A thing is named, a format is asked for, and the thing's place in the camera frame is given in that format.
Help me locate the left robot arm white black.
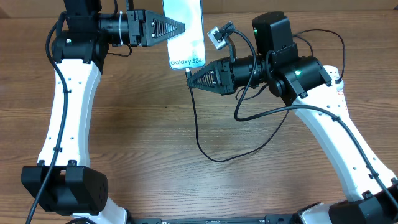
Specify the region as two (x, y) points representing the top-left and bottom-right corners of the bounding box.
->
(21, 0), (185, 223)

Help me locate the black USB charging cable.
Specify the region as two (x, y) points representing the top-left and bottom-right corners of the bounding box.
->
(185, 29), (346, 163)

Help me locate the blue screen Galaxy smartphone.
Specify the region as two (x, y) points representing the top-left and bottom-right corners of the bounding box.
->
(163, 0), (206, 70)

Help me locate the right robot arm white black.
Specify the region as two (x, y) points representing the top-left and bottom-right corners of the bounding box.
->
(186, 11), (397, 223)

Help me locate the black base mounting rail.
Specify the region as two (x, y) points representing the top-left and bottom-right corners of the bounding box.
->
(124, 213), (352, 224)

